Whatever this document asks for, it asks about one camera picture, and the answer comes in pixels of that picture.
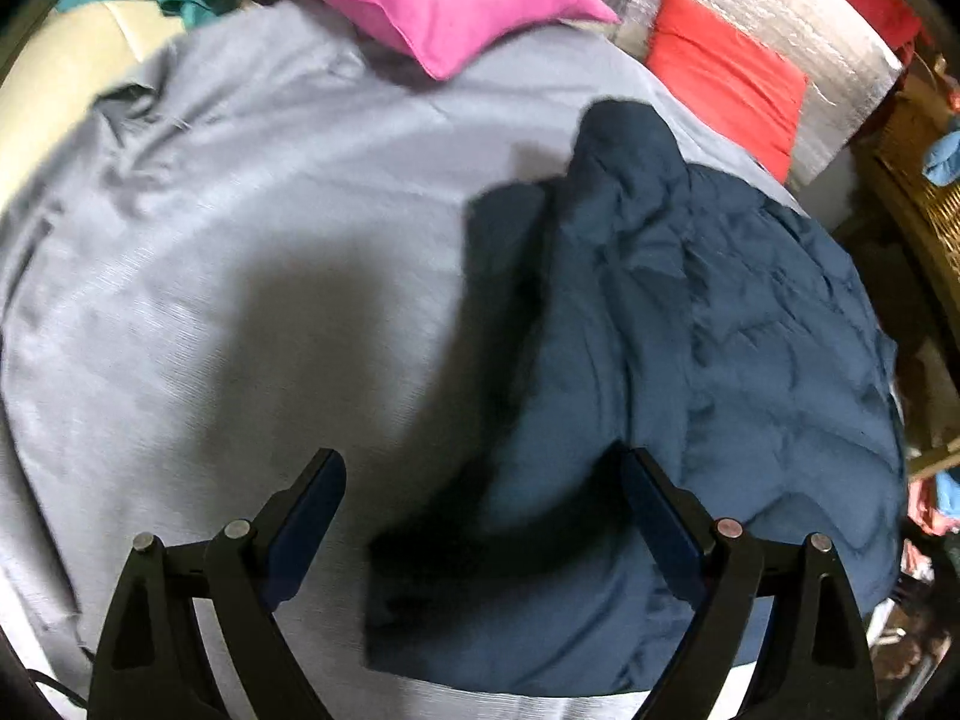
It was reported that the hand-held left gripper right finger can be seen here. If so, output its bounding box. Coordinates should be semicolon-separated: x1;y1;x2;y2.
621;447;880;720

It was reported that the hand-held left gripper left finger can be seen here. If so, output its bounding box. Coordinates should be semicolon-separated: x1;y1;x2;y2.
88;448;347;720

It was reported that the navy blue jacket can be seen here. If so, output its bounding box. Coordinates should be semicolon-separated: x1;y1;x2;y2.
364;99;907;697

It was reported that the grey bed sheet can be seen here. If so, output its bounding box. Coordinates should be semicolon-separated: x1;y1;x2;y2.
0;0;811;720

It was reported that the wicker basket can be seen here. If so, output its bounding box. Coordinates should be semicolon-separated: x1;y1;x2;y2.
855;82;960;331

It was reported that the red pillow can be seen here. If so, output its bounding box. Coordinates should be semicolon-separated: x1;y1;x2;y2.
645;0;809;182

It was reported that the light blue cloth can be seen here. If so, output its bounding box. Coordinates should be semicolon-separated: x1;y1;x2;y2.
922;131;960;187

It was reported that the cream mattress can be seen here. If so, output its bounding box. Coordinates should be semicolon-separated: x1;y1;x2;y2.
0;1;188;203

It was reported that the silver quilted headboard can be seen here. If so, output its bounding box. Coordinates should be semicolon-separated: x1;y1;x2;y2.
525;0;905;188

